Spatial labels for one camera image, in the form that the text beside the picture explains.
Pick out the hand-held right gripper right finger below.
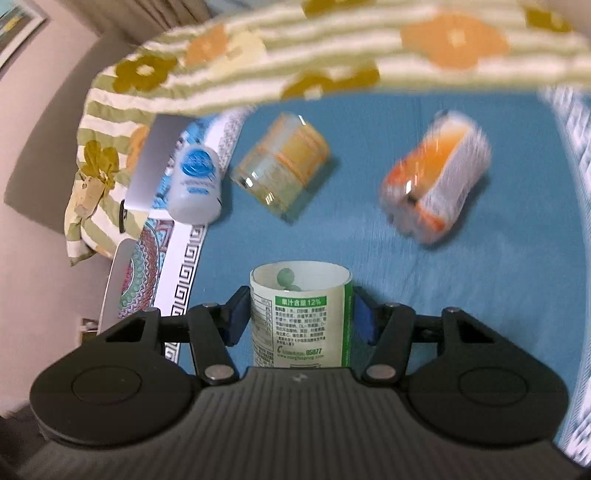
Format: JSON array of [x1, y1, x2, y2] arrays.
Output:
[[352, 286, 496, 383]]

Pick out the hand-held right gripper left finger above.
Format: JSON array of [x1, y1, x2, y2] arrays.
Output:
[[105, 285, 251, 382]]

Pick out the white green label cup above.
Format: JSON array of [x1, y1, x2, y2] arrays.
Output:
[[250, 261, 354, 368]]

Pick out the blue patterned bed sheet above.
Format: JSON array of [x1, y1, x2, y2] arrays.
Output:
[[119, 88, 591, 467]]

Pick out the white blue label bottle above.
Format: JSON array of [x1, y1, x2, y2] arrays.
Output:
[[165, 144, 223, 224]]

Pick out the yellow label glass jar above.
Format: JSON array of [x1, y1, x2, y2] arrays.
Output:
[[230, 113, 331, 223]]

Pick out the orange white snack packet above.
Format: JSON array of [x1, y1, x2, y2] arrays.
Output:
[[379, 110, 492, 244]]

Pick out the grey laptop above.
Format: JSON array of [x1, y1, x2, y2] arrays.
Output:
[[124, 114, 186, 213]]

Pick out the green striped floral blanket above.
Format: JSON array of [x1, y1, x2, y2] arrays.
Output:
[[64, 0, 591, 267]]

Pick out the wall picture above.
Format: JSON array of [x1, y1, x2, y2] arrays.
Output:
[[0, 0, 49, 70]]

